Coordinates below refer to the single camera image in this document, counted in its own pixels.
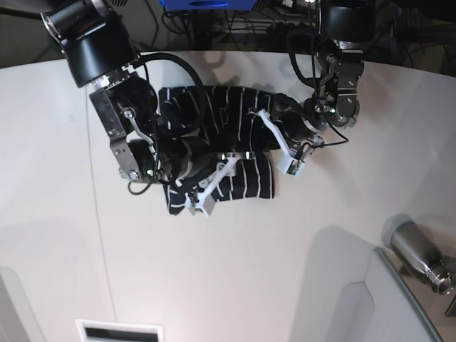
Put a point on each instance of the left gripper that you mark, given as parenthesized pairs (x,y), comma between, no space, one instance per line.
(297,122)

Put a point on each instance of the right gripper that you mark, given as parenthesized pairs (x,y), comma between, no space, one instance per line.
(190,157)

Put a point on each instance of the navy white striped t-shirt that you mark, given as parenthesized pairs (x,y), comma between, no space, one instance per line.
(228,126)

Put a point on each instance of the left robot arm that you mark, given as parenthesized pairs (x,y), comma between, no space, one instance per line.
(326,54)

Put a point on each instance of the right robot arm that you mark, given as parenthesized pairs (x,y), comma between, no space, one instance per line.
(149,148)

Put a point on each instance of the blue box with oval hole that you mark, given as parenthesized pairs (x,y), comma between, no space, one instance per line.
(186,5)

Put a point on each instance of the stainless steel water bottle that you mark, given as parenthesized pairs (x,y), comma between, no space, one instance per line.
(422,258)

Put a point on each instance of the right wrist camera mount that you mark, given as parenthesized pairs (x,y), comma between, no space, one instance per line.
(198,198)

